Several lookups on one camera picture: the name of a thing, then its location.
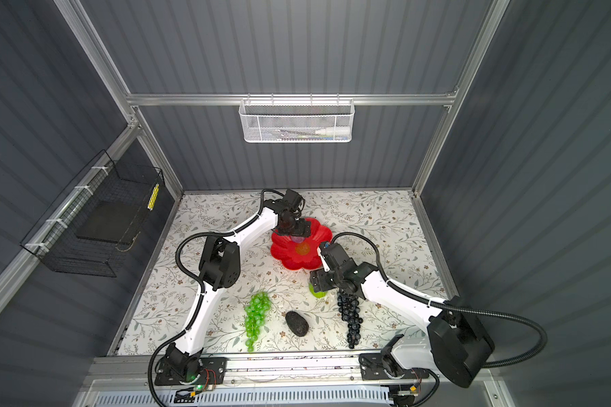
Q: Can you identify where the bumpy green fake fruit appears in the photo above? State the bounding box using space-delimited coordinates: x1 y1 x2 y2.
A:
308 283 327 298

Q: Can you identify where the black fake grape bunch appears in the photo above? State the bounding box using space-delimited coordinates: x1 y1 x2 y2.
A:
337 290 363 349

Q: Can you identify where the dark fake avocado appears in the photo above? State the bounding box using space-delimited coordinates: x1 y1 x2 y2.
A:
285 310 310 337

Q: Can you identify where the green fake grape bunch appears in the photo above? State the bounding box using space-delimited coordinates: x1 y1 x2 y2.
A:
244 292 272 353

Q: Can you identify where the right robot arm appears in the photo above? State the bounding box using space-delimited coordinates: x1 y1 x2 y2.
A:
310 242 495 388

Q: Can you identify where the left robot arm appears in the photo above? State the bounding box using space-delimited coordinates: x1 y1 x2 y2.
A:
166 189 311 358

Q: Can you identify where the red flower-shaped fruit bowl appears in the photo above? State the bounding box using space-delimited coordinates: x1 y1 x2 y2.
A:
270 218 333 271

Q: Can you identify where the floral table mat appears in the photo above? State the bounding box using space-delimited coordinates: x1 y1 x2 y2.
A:
117 191 446 355

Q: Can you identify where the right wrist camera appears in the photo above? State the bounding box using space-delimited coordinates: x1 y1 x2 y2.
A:
317 241 331 272

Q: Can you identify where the white wire mesh basket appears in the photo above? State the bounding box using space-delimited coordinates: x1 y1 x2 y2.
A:
239 101 356 143

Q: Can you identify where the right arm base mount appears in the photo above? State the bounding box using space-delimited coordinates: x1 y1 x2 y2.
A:
358 334 429 381

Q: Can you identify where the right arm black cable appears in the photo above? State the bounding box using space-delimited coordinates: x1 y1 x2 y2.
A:
330 231 548 370

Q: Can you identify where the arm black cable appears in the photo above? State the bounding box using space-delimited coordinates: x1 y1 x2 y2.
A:
330 231 548 370
147 187 286 407

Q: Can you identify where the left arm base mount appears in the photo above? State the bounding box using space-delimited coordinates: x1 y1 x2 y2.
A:
152 344 228 388

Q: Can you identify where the black wire basket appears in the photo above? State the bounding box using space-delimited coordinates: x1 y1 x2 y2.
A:
20 151 165 277

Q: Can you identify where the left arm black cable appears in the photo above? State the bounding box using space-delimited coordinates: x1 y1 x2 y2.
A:
147 187 286 407

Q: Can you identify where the aluminium front rail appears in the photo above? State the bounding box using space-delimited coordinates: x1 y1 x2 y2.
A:
80 350 495 393

